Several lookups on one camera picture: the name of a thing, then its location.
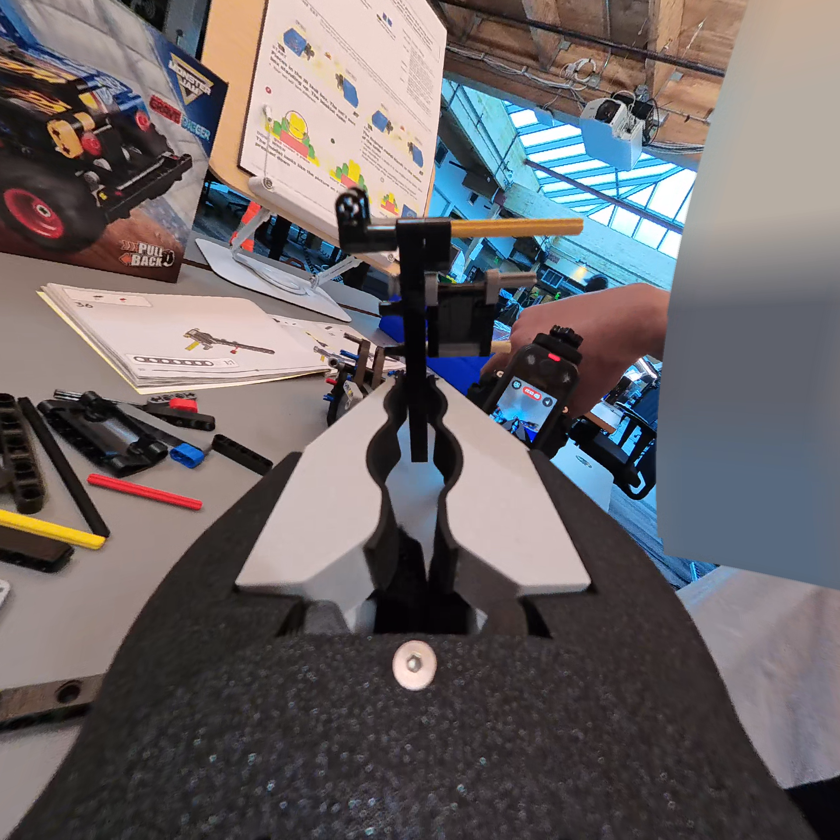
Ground long black lego axle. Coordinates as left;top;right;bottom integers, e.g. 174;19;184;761
17;396;111;539

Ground yellow lego axle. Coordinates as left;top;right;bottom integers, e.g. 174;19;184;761
0;508;108;551

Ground black and red lego beam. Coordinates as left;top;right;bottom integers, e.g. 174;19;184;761
140;392;217;433

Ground grey lego chassis model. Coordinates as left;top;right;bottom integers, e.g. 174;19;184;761
323;331;396;429

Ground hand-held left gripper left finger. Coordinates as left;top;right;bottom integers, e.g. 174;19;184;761
235;379;403;622

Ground red lego axle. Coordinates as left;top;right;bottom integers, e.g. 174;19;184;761
87;472;204;512

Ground black lego frame piece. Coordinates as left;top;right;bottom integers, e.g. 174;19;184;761
37;392;170;479

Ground black lego beam assembly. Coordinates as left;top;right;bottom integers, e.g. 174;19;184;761
335;187;585;463

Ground thick black lego beam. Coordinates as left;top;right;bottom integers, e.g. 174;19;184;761
0;674;106;731

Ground instruction sheet on wooden board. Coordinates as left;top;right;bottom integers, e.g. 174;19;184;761
200;0;449;277

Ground short black lego beam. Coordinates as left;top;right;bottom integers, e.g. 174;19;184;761
210;433;274;476

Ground lego set box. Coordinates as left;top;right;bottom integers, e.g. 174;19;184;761
0;0;229;284

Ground white ceiling unit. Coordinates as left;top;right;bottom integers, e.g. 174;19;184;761
579;92;658;173

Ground open lego instruction booklet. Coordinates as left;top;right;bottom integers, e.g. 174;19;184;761
37;282;406;395

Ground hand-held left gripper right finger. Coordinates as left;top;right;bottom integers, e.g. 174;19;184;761
432;382;593;622

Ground long black lego beam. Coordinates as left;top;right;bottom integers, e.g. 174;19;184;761
0;392;48;515

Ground white tablet stand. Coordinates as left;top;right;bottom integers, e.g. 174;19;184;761
195;203;368;324

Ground flat black lego piece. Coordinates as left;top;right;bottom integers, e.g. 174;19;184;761
0;525;75;574

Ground person's right hand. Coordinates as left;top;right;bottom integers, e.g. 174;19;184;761
481;284;652;419

